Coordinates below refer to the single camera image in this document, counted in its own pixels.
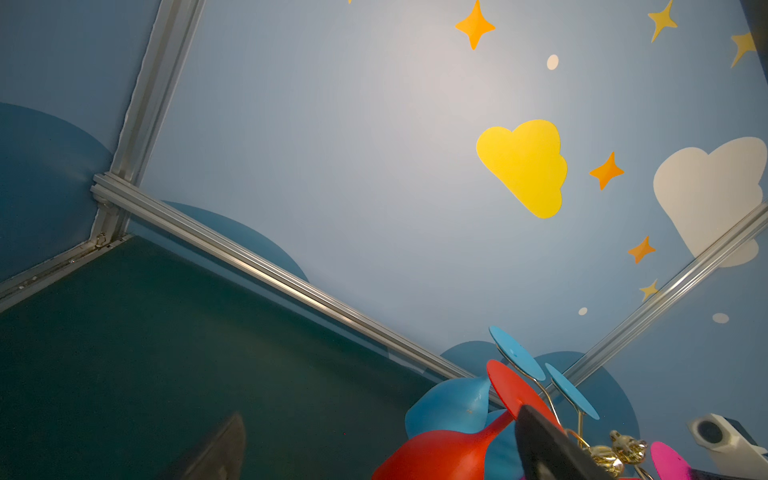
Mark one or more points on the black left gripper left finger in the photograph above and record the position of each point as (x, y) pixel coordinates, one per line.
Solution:
(219, 454)

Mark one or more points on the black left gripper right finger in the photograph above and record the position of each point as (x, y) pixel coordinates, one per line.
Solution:
(546, 453)

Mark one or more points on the magenta plastic wine glass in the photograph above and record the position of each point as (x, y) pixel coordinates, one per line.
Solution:
(669, 464)

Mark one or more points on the blue wine glass right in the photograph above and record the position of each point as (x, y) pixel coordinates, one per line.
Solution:
(570, 393)

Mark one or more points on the blue wine glass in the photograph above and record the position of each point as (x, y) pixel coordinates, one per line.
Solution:
(462, 404)
(570, 393)

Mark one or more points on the blue wine glass left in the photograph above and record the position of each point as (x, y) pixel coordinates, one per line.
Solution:
(462, 404)

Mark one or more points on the red plastic wine glass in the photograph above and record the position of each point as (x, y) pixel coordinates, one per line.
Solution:
(445, 454)

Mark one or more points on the gold wire glass rack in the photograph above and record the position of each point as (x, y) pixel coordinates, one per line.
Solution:
(624, 455)

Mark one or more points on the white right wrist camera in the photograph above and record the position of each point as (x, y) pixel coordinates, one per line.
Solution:
(731, 448)

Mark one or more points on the aluminium frame right post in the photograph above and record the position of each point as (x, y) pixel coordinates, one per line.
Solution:
(725, 247)

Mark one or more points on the aluminium frame post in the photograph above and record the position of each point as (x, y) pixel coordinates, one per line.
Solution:
(171, 36)
(725, 247)

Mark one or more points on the aluminium frame left floor rail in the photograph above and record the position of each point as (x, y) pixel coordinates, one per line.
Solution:
(31, 281)

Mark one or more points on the aluminium frame back rail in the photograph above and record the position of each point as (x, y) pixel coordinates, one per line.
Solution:
(124, 195)

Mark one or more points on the aluminium frame left post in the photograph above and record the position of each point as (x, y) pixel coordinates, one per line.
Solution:
(171, 36)

